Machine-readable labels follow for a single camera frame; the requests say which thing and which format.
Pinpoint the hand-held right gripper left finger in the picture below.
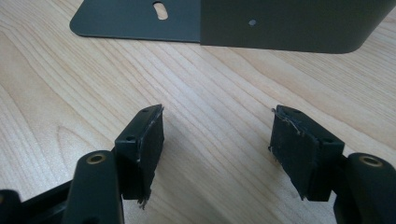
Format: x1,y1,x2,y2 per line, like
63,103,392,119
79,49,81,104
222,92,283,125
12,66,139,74
114,104,165,210

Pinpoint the black fan-shaped slotted rack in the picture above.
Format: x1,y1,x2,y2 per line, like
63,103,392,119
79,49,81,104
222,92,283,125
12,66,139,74
68,0,396,55

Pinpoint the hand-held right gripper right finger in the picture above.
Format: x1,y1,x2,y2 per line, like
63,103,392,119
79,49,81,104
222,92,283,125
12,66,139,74
268,104,347,203

